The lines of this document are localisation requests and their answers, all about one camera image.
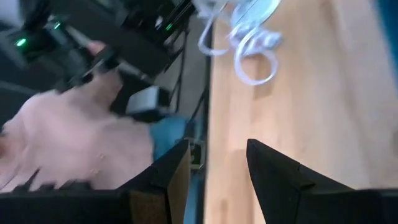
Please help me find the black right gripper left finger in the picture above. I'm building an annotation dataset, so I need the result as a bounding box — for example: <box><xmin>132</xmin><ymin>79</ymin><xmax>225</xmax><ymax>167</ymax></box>
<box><xmin>117</xmin><ymin>139</ymin><xmax>192</xmax><ymax>224</ymax></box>

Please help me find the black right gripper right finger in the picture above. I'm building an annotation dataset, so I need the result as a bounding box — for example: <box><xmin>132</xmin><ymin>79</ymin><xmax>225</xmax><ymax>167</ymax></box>
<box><xmin>246</xmin><ymin>138</ymin><xmax>385</xmax><ymax>224</ymax></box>

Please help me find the person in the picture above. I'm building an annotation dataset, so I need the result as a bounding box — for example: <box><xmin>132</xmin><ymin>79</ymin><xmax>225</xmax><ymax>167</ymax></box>
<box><xmin>0</xmin><ymin>39</ymin><xmax>205</xmax><ymax>224</ymax></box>

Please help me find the person's hand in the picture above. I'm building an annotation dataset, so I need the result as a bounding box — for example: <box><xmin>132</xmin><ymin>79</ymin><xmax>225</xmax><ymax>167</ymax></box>
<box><xmin>55</xmin><ymin>39</ymin><xmax>125</xmax><ymax>113</ymax></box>

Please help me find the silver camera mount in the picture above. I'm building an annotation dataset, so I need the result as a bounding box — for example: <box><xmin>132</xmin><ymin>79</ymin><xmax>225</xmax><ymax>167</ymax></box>
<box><xmin>185</xmin><ymin>138</ymin><xmax>206</xmax><ymax>171</ymax></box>

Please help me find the white lamp power cable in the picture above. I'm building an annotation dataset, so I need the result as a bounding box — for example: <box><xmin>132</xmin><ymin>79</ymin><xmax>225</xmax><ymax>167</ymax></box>
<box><xmin>197</xmin><ymin>0</ymin><xmax>284</xmax><ymax>86</ymax></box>

